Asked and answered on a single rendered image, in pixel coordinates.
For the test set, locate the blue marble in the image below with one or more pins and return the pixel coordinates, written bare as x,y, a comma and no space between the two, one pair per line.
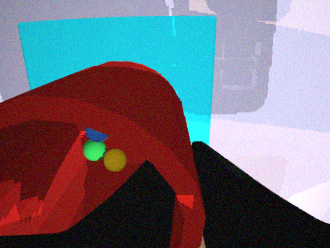
94,135

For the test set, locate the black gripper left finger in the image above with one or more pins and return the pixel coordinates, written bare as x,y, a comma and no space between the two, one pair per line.
138,215

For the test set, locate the yellow marble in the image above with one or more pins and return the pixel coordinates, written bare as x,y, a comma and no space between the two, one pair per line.
115,160

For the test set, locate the red cup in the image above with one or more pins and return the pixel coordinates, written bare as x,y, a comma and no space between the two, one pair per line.
46,183

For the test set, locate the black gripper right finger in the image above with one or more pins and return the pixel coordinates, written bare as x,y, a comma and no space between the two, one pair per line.
241,213

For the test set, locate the green ball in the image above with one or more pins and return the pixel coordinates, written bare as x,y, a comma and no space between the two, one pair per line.
94,151

